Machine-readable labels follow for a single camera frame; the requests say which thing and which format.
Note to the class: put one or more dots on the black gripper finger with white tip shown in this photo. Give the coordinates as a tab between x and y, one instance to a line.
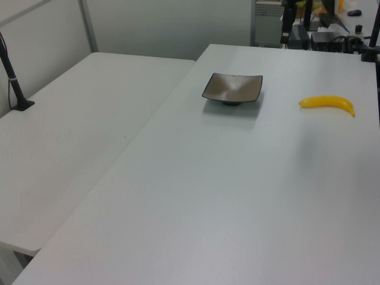
287	20

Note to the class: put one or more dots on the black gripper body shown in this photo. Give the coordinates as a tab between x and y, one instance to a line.
290	2

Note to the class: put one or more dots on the yellow banana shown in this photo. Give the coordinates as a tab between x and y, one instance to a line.
326	101

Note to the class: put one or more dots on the square brown ceramic plate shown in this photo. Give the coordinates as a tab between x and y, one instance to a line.
231	87

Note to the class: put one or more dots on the grey box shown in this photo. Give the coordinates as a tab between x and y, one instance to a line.
298	37

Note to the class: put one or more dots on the perforated grey metal cabinet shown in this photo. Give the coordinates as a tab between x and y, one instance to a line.
267	23

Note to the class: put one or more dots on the black vertical pole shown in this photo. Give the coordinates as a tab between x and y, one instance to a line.
307	15

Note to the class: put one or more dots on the black monitor stand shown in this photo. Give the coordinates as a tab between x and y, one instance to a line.
331	16

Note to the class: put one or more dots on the black electronics box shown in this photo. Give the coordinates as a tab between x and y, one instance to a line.
326	40

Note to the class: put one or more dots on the orange bottle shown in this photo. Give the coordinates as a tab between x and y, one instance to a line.
340	5

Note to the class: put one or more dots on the black computer mouse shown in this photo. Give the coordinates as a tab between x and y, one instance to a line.
354	12

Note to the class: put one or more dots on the white device with black knob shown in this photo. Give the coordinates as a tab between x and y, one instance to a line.
357	32

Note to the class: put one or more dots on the black clamped camera stand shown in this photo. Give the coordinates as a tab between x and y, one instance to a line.
372	38

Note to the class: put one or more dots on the black camera stand with base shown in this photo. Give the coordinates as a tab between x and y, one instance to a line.
13	83

